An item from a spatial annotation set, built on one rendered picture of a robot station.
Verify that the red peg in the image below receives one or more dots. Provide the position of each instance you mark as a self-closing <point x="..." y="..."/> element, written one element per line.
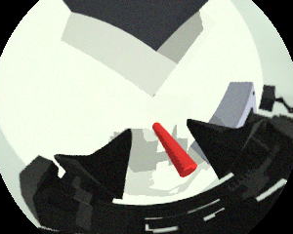
<point x="177" y="154"/>

